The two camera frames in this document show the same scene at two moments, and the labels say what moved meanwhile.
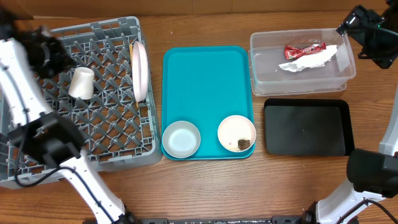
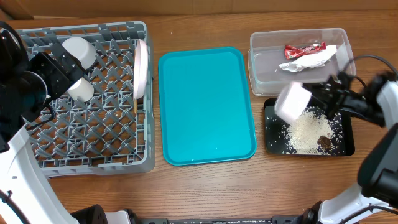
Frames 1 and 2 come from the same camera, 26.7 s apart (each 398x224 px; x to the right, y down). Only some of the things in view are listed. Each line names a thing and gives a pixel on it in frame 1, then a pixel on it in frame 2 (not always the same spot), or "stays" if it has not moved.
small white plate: (231, 130) → (291, 101)
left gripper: (65, 62) → (64, 80)
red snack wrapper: (290, 51) stays
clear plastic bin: (300, 61) stays
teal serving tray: (204, 85) stays
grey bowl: (181, 139) → (83, 48)
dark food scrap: (243, 144) → (324, 142)
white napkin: (316, 59) stays
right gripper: (351, 23) → (325, 94)
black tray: (302, 127) stays
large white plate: (140, 71) stays
